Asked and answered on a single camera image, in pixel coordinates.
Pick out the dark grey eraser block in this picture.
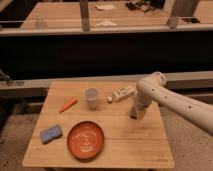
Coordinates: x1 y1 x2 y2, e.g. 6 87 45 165
130 113 138 119

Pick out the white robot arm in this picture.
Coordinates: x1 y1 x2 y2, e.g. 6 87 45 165
130 72 213 136

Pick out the white ceramic cup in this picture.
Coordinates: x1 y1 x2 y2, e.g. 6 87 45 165
84 88 99 109

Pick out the white tube bottle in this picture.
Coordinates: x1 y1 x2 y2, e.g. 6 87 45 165
107 86 135 103

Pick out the orange round plate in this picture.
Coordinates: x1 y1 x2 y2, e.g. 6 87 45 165
67 121 104 160

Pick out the orange carrot toy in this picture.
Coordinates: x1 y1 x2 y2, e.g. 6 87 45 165
59 98 77 113

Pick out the blue sponge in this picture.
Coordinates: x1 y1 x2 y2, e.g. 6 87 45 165
40 125 63 144

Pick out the folded white paper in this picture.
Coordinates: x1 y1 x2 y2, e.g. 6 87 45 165
95 20 117 27

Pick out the black clutter pile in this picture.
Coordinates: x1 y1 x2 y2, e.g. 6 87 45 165
125 0 165 13

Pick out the white paper sheet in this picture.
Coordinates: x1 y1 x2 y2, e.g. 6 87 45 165
95 4 116 11

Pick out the grey metal post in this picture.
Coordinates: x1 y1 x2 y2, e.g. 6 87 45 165
79 0 90 31

